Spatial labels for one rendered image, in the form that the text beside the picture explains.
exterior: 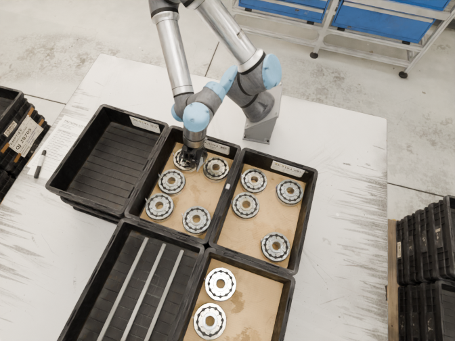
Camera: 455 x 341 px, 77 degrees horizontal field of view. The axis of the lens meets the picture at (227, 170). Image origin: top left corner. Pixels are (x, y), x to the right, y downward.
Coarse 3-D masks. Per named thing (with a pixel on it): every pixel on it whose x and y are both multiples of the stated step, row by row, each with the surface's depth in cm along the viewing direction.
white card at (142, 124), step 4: (132, 120) 116; (136, 120) 115; (140, 120) 114; (144, 120) 114; (136, 124) 118; (140, 124) 117; (144, 124) 116; (148, 124) 115; (152, 124) 114; (156, 124) 113; (144, 128) 119; (148, 128) 117; (152, 128) 116; (156, 128) 115; (156, 132) 118
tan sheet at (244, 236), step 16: (272, 176) 115; (240, 192) 111; (272, 192) 112; (288, 192) 112; (272, 208) 109; (288, 208) 109; (224, 224) 105; (240, 224) 106; (256, 224) 106; (272, 224) 106; (288, 224) 106; (224, 240) 103; (240, 240) 103; (256, 240) 103; (288, 240) 104; (256, 256) 101; (288, 256) 101
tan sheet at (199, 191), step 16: (176, 144) 120; (192, 176) 113; (160, 192) 110; (192, 192) 110; (208, 192) 111; (144, 208) 106; (160, 208) 107; (176, 208) 107; (208, 208) 108; (160, 224) 104; (176, 224) 104
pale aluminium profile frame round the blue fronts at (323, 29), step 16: (336, 0) 219; (352, 0) 213; (368, 0) 210; (384, 0) 209; (256, 16) 246; (272, 16) 242; (432, 16) 209; (448, 16) 207; (256, 32) 260; (272, 32) 258; (320, 32) 244; (336, 32) 241; (352, 32) 238; (432, 32) 224; (320, 48) 257; (336, 48) 253; (416, 48) 235; (400, 64) 251
